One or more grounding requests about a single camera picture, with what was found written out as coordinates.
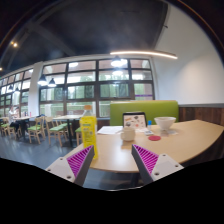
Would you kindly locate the yellow drink bottle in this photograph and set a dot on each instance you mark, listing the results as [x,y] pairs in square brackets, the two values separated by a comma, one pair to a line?
[88,133]

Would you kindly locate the large dark-framed gridded window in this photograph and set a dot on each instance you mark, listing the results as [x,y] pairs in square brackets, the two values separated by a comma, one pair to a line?
[80,91]

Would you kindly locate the long linear ceiling light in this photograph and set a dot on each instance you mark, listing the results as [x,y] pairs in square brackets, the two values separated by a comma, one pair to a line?
[143,53]

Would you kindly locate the small blue-capped bottle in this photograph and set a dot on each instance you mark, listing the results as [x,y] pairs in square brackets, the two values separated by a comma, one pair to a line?
[149,125]

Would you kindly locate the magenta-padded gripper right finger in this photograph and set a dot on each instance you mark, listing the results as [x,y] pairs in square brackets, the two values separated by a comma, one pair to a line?
[151,165]

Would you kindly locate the group of wooden chairs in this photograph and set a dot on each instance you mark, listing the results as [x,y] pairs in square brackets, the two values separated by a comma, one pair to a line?
[56,128]

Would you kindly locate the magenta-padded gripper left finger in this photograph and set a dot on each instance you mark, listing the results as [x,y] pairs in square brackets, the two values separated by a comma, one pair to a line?
[75,165]

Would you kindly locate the group of pendant lamps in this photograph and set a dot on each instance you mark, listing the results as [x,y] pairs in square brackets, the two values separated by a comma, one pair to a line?
[116,62]

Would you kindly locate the white paper sheets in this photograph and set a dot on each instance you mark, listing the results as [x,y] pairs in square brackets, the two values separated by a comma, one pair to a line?
[109,130]

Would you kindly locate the white mug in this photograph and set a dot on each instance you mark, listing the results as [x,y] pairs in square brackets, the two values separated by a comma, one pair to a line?
[128,134]

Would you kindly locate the green upholstered bench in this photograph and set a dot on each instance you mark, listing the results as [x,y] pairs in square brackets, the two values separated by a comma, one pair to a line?
[160,109]

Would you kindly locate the flat round red coaster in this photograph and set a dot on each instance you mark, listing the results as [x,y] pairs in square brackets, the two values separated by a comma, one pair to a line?
[154,138]

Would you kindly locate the person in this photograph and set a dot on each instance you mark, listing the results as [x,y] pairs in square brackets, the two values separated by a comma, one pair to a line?
[13,116]

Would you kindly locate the wooden dining table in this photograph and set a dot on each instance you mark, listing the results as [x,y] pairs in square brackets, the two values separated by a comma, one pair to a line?
[24,118]
[68,117]

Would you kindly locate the black framed picture stand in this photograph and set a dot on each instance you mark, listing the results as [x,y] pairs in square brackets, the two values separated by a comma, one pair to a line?
[134,120]

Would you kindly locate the white bowl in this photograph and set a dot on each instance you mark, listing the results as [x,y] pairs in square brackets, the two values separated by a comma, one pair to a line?
[165,122]

